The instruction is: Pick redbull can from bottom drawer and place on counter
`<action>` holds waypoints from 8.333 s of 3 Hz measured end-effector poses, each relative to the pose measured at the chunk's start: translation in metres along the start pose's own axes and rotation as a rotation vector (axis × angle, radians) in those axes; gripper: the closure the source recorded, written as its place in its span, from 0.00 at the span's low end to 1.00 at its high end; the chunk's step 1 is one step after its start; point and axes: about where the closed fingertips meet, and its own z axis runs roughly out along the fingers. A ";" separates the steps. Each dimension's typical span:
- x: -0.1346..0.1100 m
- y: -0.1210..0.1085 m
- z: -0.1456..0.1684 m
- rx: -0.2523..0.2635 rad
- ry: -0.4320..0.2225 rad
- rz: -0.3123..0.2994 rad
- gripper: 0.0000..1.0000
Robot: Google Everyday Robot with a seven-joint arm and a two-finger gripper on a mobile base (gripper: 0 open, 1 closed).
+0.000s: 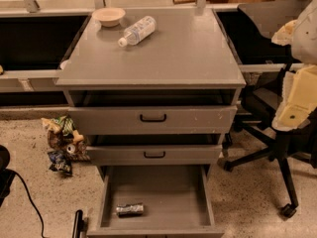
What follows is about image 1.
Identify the grey open bottom drawer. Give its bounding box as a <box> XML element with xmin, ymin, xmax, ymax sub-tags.
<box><xmin>87</xmin><ymin>165</ymin><xmax>224</xmax><ymax>238</ymax></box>

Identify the green chip bag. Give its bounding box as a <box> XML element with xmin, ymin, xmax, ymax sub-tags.
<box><xmin>42</xmin><ymin>116</ymin><xmax>75</xmax><ymax>136</ymax></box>

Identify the black cable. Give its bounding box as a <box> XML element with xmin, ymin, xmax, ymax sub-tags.
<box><xmin>9</xmin><ymin>170</ymin><xmax>48</xmax><ymax>238</ymax></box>

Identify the grey top drawer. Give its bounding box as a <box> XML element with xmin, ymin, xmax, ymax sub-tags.
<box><xmin>68</xmin><ymin>106</ymin><xmax>237</xmax><ymax>135</ymax></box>

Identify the grey drawer cabinet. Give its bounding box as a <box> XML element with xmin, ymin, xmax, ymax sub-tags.
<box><xmin>54</xmin><ymin>7</ymin><xmax>247</xmax><ymax>238</ymax></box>

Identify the black office chair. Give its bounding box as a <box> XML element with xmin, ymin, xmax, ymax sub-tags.
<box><xmin>224</xmin><ymin>0</ymin><xmax>317</xmax><ymax>218</ymax></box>

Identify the black device at left edge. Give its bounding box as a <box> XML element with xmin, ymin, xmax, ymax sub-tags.
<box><xmin>0</xmin><ymin>145</ymin><xmax>15</xmax><ymax>206</ymax></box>

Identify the beige bowl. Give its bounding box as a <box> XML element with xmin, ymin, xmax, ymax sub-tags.
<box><xmin>92</xmin><ymin>8</ymin><xmax>126</xmax><ymax>27</ymax></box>

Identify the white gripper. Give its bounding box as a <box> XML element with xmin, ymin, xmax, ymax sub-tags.
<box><xmin>271</xmin><ymin>20</ymin><xmax>317</xmax><ymax>131</ymax></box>

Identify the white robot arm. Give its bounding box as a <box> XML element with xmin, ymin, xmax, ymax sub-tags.
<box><xmin>271</xmin><ymin>0</ymin><xmax>317</xmax><ymax>131</ymax></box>

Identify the wooden stick in background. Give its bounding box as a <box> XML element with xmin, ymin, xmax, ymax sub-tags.
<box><xmin>172</xmin><ymin>0</ymin><xmax>196</xmax><ymax>5</ymax></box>

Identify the blue snack bag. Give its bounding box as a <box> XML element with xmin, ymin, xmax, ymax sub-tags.
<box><xmin>48</xmin><ymin>151</ymin><xmax>72</xmax><ymax>176</ymax></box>

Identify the black bar at bottom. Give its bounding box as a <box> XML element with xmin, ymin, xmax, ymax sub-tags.
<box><xmin>71</xmin><ymin>209</ymin><xmax>83</xmax><ymax>238</ymax></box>

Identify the grey middle drawer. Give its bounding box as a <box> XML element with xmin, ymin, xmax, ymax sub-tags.
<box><xmin>87</xmin><ymin>145</ymin><xmax>222</xmax><ymax>166</ymax></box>

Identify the brown snack bag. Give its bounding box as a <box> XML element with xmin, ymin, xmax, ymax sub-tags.
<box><xmin>48</xmin><ymin>130</ymin><xmax>86</xmax><ymax>157</ymax></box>

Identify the silver redbull can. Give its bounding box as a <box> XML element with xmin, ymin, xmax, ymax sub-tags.
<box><xmin>116</xmin><ymin>202</ymin><xmax>145</xmax><ymax>217</ymax></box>

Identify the clear plastic water bottle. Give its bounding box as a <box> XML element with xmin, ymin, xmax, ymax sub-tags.
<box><xmin>118</xmin><ymin>16</ymin><xmax>157</xmax><ymax>47</ymax></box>

